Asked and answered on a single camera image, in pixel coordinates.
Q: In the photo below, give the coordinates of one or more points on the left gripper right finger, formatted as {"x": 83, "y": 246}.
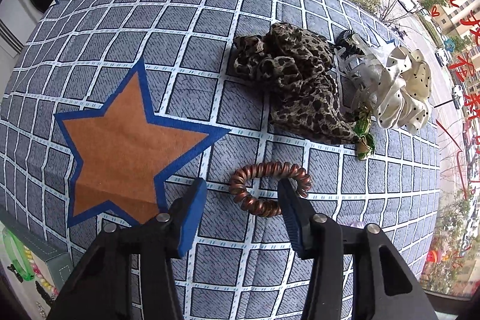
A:
{"x": 297, "y": 214}

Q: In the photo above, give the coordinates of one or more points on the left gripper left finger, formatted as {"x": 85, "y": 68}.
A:
{"x": 185, "y": 215}

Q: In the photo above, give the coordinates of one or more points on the black beaded hair clip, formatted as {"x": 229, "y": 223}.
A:
{"x": 44, "y": 294}

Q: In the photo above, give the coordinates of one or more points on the green jewelry tray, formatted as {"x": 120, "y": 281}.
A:
{"x": 52, "y": 267}

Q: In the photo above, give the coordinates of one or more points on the green leaf hair clip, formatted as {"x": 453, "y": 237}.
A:
{"x": 366, "y": 146}

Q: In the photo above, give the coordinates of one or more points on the leopard print scrunchie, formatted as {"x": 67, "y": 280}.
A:
{"x": 294, "y": 65}

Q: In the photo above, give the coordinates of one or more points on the grey checked star bedsheet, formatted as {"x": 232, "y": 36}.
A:
{"x": 115, "y": 107}

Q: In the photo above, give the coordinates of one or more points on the white polka dot scrunchie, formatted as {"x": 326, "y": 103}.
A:
{"x": 401, "y": 95}

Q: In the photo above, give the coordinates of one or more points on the small black claw clip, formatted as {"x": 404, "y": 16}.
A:
{"x": 12, "y": 269}

